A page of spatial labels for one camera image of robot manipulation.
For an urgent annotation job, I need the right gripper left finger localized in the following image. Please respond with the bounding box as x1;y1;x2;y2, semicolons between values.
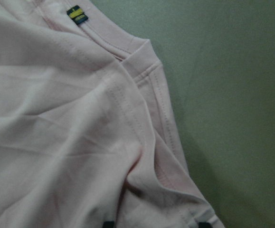
103;221;115;228

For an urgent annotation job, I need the pink snoopy t-shirt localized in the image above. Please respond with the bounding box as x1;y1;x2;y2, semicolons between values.
0;0;223;228

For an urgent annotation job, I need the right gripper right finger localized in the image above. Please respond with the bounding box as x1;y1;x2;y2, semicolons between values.
198;222;211;228

